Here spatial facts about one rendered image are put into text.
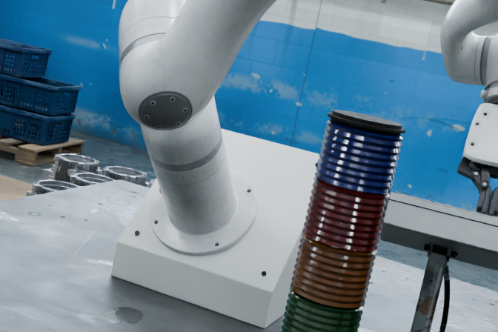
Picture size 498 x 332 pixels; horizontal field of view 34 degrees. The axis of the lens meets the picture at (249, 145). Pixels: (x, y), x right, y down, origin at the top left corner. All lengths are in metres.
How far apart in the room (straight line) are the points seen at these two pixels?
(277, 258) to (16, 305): 0.42
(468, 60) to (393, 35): 5.36
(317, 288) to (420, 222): 0.54
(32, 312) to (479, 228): 0.65
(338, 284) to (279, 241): 0.77
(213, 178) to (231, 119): 5.77
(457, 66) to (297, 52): 5.59
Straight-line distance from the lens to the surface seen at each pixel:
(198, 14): 1.07
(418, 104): 6.61
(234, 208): 1.42
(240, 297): 1.37
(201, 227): 1.39
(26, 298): 1.32
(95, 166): 3.66
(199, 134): 1.24
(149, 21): 1.16
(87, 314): 1.29
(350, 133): 0.61
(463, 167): 1.23
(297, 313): 0.65
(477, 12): 1.22
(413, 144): 6.63
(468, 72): 1.32
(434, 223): 1.16
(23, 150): 6.06
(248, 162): 1.50
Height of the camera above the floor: 1.27
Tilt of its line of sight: 8 degrees down
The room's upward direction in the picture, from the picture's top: 12 degrees clockwise
